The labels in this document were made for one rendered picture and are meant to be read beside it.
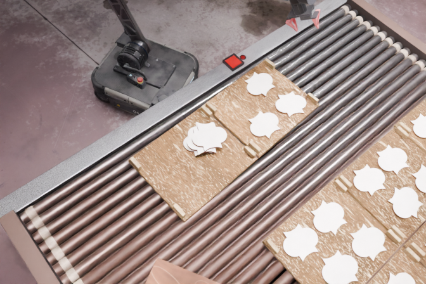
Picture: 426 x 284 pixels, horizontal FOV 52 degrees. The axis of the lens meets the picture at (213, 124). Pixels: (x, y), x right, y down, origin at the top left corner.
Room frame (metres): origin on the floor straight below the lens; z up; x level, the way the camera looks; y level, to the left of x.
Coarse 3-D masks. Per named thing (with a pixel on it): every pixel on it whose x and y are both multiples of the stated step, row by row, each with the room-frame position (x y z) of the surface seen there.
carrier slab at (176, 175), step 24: (192, 120) 1.02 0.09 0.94; (216, 120) 1.04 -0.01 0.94; (168, 144) 0.89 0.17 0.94; (240, 144) 0.94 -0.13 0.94; (144, 168) 0.77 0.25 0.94; (168, 168) 0.78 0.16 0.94; (192, 168) 0.79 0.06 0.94; (216, 168) 0.81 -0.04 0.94; (240, 168) 0.82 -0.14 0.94; (168, 192) 0.68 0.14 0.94; (192, 192) 0.69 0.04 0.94; (216, 192) 0.70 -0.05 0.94
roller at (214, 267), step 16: (416, 96) 1.34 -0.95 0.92; (400, 112) 1.24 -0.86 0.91; (352, 144) 1.03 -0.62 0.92; (336, 160) 0.93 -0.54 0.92; (320, 176) 0.84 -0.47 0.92; (304, 192) 0.76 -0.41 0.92; (288, 208) 0.69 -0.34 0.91; (256, 224) 0.60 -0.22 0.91; (272, 224) 0.61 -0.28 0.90; (240, 240) 0.53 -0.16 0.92; (224, 256) 0.46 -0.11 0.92; (208, 272) 0.40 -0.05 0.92
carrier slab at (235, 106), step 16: (240, 80) 1.28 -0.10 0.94; (288, 80) 1.32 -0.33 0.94; (224, 96) 1.18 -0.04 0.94; (240, 96) 1.19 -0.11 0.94; (256, 96) 1.20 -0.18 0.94; (272, 96) 1.21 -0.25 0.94; (304, 96) 1.24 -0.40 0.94; (224, 112) 1.09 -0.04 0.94; (240, 112) 1.10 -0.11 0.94; (256, 112) 1.11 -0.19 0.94; (272, 112) 1.12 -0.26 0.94; (304, 112) 1.15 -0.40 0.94; (240, 128) 1.02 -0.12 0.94; (288, 128) 1.05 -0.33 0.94; (256, 144) 0.95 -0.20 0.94; (272, 144) 0.96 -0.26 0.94
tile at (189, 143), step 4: (188, 140) 0.90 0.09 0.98; (188, 144) 0.88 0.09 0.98; (192, 144) 0.88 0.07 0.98; (192, 148) 0.86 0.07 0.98; (196, 148) 0.86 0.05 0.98; (200, 148) 0.87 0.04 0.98; (212, 148) 0.87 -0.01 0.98; (200, 152) 0.85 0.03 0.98; (204, 152) 0.85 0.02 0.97; (212, 152) 0.86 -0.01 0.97
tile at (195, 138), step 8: (200, 128) 0.96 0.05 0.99; (208, 128) 0.96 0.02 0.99; (216, 128) 0.97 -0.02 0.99; (192, 136) 0.91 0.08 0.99; (200, 136) 0.92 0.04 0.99; (208, 136) 0.92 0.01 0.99; (216, 136) 0.93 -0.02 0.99; (224, 136) 0.93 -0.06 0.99; (200, 144) 0.88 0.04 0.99; (208, 144) 0.88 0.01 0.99; (216, 144) 0.89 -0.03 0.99
